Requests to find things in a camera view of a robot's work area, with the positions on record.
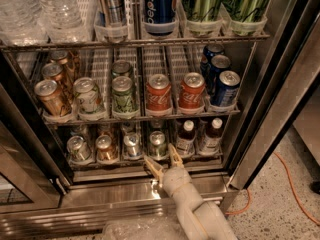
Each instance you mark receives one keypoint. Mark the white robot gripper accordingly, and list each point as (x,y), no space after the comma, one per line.
(175,180)

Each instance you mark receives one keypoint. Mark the green can bottom shelf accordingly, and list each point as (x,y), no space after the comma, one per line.
(157,145)

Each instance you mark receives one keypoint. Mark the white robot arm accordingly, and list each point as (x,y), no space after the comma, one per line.
(200,219)

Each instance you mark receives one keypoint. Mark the silver white can bottom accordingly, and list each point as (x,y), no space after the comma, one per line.
(132,145)

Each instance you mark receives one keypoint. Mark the orange can bottom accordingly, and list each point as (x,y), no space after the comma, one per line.
(106,150)

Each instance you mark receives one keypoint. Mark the left coca cola can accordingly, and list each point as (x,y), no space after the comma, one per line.
(158,92)

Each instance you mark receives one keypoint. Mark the coca cola can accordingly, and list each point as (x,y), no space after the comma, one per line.
(158,92)
(192,87)

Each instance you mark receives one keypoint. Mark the right coca cola can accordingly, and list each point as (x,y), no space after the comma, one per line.
(192,87)

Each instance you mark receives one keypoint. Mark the front green can middle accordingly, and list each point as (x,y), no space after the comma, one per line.
(123,97)

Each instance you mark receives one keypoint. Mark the silver green can bottom left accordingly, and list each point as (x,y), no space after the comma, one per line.
(78,149)

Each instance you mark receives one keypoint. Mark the front blue pepsi can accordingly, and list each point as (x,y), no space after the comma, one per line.
(226,88)

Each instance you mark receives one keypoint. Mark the blue pepsi can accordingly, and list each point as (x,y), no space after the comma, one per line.
(226,88)
(209,51)
(159,16)
(218,64)

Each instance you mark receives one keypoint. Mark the white green can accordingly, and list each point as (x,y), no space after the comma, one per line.
(87,95)

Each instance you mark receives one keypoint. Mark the rear green can middle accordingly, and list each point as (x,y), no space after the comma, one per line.
(122,68)

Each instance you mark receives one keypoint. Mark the stainless steel fridge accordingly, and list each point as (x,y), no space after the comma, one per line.
(96,193)

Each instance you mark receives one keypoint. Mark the middle blue pepsi can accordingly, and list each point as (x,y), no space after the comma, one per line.
(218,64)

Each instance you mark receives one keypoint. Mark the rear blue pepsi can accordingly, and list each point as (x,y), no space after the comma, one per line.
(209,51)

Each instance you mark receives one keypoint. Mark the front gold can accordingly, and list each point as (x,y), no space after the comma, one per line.
(52,97)

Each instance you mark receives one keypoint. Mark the gold can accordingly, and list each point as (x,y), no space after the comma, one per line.
(68,59)
(52,97)
(56,72)

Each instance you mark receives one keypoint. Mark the fridge door left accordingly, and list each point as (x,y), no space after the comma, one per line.
(25,185)

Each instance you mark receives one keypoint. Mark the fridge door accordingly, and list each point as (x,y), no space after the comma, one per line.
(283,74)
(25,185)

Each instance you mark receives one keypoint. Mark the blue pepsi can top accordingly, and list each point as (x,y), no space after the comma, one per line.
(159,16)

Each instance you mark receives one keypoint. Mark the middle gold can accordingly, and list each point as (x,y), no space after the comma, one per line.
(56,72)

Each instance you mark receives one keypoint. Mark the rear gold can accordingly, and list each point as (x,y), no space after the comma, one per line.
(68,59)

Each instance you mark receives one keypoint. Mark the fridge door right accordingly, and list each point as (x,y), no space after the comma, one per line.
(283,74)

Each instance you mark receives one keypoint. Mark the green can top left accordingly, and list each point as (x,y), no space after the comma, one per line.
(201,10)

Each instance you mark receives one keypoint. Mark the plaid tall can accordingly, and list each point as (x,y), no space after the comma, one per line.
(116,15)

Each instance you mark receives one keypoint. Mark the green can top right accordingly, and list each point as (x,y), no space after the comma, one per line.
(246,10)

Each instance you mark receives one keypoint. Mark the left brown bottle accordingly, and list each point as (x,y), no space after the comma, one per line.
(185,139)

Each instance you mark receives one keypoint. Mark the brown bottle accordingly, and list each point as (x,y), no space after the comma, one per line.
(185,139)
(209,142)

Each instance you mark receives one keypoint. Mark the right brown bottle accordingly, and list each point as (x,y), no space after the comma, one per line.
(209,142)

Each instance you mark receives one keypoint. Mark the clear plastic bag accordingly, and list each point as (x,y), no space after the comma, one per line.
(144,228)

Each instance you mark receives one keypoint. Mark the water bottle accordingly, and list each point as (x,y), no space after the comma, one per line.
(18,26)
(63,22)

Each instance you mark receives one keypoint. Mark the left water bottle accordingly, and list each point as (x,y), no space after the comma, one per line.
(18,26)

